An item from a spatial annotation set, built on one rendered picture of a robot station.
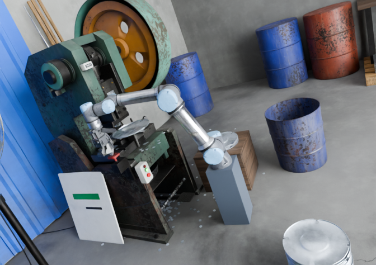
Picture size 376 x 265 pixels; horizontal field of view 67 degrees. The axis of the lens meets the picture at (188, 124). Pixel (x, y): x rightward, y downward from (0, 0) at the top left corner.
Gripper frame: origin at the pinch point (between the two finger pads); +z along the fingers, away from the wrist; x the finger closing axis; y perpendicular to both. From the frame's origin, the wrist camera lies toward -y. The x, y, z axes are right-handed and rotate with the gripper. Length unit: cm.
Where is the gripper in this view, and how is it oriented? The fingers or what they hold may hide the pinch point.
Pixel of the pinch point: (112, 153)
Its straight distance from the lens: 187.0
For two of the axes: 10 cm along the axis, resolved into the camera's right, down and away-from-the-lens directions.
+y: -4.5, 4.6, -7.7
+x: 8.3, -1.0, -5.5
